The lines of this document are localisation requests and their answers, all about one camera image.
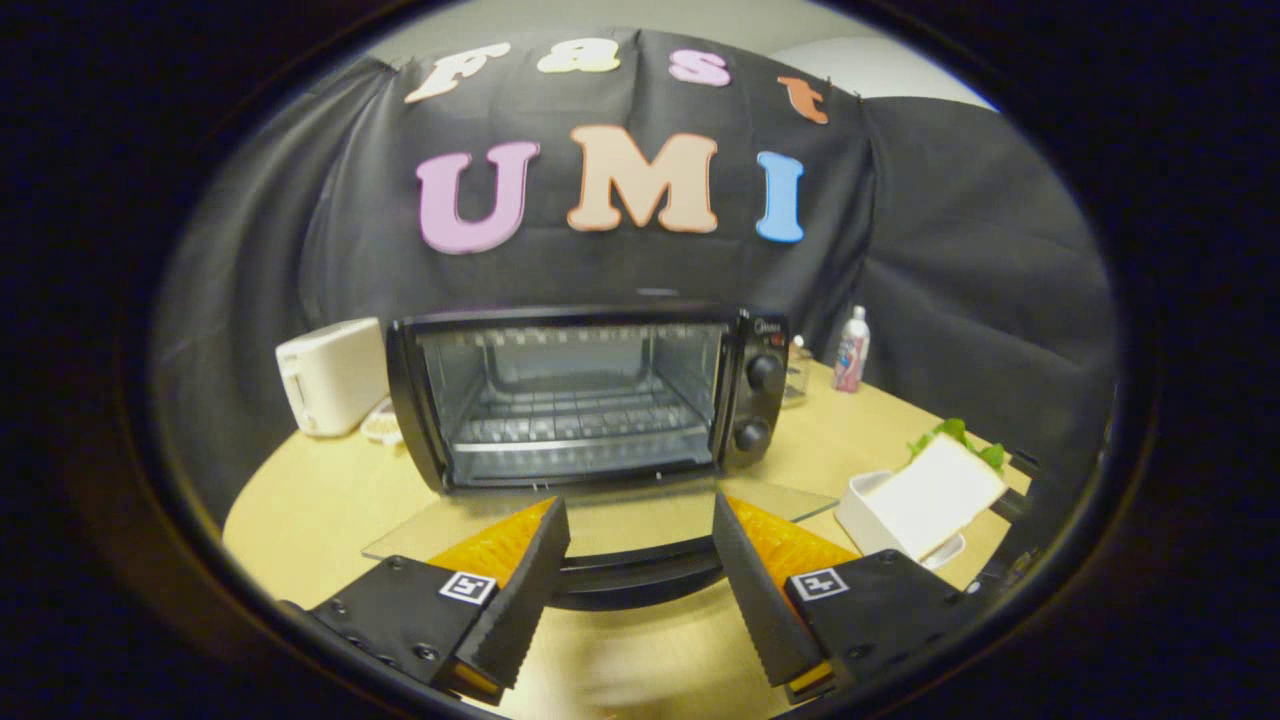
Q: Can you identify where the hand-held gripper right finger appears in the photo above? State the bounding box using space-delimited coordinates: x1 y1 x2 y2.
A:
712 490 986 706

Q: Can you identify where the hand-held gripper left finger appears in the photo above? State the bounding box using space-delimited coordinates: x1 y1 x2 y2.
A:
280 497 571 706

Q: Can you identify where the black toaster oven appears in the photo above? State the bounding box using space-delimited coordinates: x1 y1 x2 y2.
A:
362 303 839 613

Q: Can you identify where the white bread lettuce sandwich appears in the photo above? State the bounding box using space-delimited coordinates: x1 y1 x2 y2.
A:
862 418 1009 563

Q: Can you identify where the white pop-up toaster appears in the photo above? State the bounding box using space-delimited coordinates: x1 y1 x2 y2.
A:
275 318 391 438

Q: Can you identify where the white rectangular dish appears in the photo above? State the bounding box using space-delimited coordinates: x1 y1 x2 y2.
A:
834 470 967 571

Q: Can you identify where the small white plate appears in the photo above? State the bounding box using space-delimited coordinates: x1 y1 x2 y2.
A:
360 400 403 446

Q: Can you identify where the small glass jar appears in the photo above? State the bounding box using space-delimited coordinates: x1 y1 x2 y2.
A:
783 335 813 409

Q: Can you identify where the clear bottle with pink label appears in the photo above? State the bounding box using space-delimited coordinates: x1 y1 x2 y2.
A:
833 305 871 394

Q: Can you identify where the black backdrop cloth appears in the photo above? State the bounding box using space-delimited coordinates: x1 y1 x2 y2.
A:
150 28 1119 521

